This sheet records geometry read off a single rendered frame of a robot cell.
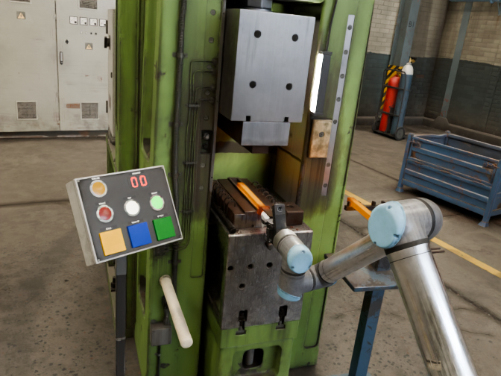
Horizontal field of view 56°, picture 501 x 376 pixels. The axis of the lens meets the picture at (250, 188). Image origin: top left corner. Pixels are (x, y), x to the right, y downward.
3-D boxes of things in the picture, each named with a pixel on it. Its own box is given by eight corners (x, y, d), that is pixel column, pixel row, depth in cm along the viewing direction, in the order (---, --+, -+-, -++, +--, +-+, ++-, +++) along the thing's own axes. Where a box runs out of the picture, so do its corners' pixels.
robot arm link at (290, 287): (311, 299, 173) (316, 270, 168) (285, 306, 167) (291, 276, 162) (295, 286, 180) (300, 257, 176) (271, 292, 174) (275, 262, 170)
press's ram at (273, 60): (320, 123, 192) (335, 19, 179) (230, 121, 178) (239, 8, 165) (280, 104, 229) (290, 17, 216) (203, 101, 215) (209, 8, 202)
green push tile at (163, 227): (176, 235, 169) (171, 215, 169) (158, 240, 163) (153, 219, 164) (173, 236, 170) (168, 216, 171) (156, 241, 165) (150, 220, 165)
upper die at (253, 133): (287, 145, 190) (290, 122, 187) (241, 145, 183) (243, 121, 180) (252, 123, 227) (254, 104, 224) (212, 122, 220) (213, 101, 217)
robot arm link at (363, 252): (450, 186, 133) (319, 262, 186) (421, 191, 127) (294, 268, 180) (469, 224, 130) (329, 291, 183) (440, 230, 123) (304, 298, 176)
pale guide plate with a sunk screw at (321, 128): (326, 157, 212) (332, 120, 207) (309, 157, 209) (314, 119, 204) (324, 156, 214) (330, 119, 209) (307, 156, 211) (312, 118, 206)
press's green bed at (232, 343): (287, 400, 231) (299, 319, 216) (213, 415, 218) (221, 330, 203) (249, 332, 279) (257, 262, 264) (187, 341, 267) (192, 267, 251)
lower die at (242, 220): (277, 226, 201) (279, 207, 199) (232, 229, 194) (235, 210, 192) (245, 192, 238) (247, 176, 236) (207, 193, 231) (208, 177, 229)
